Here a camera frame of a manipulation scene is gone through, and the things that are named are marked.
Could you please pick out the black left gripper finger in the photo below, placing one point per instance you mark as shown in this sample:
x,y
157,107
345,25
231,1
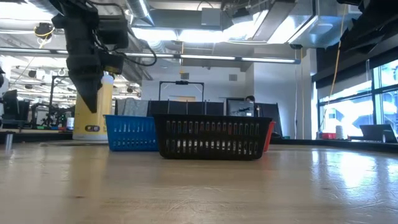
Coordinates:
x,y
88,90

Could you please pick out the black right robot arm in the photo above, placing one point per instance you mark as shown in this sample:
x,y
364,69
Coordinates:
x,y
370,21

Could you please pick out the yellow white wipes canister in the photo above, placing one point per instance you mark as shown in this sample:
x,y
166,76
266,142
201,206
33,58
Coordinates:
x,y
93,123

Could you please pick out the white paper cup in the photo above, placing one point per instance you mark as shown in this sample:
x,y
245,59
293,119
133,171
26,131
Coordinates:
x,y
71,123

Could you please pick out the grey cloth cover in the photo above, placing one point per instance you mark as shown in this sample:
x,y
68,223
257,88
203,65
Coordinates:
x,y
132,107

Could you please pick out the blue plastic basket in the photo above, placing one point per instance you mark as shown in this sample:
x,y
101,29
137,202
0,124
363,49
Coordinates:
x,y
130,133

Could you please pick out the dark background monitor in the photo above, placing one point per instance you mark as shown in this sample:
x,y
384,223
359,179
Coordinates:
x,y
11,102
239,107

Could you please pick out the black partition panel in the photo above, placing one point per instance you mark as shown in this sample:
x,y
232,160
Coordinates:
x,y
199,108

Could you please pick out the black plastic basket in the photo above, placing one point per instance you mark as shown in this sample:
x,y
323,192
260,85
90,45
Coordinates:
x,y
211,156

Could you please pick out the person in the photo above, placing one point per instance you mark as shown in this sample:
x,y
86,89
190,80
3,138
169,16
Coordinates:
x,y
250,99

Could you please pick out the long ceiling light bar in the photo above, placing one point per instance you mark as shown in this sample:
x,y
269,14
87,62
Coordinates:
x,y
267,59

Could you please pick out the red plastic basket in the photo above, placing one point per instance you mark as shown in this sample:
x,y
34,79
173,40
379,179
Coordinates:
x,y
269,137

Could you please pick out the small red box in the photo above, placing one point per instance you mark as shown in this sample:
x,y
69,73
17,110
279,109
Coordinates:
x,y
329,136

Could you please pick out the white paper roll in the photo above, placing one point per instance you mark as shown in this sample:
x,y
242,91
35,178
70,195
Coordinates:
x,y
339,132

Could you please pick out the dark background laptop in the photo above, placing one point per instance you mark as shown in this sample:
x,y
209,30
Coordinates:
x,y
374,132

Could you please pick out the silver metal post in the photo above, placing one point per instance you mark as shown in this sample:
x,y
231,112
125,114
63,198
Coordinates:
x,y
8,143

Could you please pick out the large metal air duct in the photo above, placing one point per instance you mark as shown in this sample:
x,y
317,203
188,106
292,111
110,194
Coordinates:
x,y
280,21

